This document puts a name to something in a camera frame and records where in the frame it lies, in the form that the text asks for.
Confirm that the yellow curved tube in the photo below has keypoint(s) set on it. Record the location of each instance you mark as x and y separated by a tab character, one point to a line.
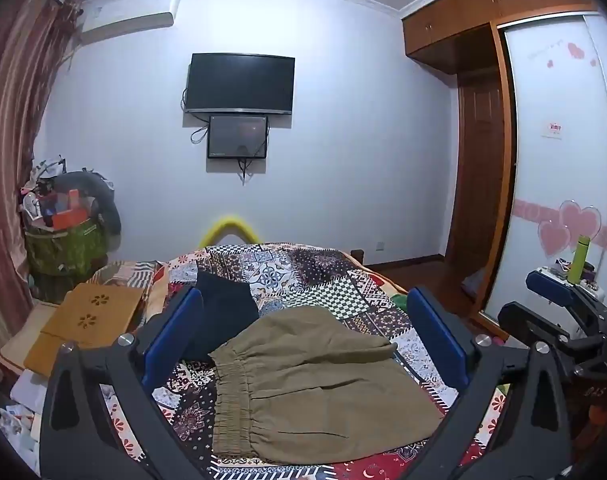
228	222

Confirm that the dark navy pants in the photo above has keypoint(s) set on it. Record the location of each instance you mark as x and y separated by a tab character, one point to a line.
223	317

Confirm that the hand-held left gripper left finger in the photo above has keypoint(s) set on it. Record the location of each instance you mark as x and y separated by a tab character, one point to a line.
173	332

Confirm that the white air conditioner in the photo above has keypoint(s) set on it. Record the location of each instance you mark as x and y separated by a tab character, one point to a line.
128	15

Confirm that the pile of white papers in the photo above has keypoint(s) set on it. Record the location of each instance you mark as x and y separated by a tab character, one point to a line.
21	420

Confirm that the wooden lap table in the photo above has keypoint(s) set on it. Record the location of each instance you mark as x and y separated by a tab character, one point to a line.
93	312

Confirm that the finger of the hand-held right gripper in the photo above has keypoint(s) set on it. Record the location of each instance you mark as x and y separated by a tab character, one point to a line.
551	285

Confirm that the khaki pants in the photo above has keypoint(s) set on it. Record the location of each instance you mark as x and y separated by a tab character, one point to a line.
308	385

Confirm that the red wardrobe sticker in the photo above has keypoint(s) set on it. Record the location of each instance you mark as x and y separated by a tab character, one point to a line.
553	129

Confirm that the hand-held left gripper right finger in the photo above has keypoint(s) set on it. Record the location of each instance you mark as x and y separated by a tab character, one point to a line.
436	342

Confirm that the green storage basket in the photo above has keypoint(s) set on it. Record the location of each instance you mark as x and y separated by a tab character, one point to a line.
66	252

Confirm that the small black wall monitor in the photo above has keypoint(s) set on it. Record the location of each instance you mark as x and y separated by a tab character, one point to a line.
236	136

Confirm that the brown wooden door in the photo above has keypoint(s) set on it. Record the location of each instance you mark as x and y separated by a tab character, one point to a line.
478	175

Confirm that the black wall television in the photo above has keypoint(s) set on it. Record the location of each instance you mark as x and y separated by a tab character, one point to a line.
240	82

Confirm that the grey neck pillow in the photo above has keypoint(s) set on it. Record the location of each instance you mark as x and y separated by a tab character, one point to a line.
106	200

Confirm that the red striped curtain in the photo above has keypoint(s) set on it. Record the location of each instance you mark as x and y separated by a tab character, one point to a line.
8	160

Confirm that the cardboard sheet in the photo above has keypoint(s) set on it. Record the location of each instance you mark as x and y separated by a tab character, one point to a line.
38	355

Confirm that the patchwork printed blanket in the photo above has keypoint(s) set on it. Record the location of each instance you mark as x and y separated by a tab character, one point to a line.
333	285

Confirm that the green bottle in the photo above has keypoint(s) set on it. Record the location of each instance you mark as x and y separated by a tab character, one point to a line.
580	260

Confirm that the wooden overhead cabinet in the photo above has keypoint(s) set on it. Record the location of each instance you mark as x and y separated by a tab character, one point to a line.
453	20

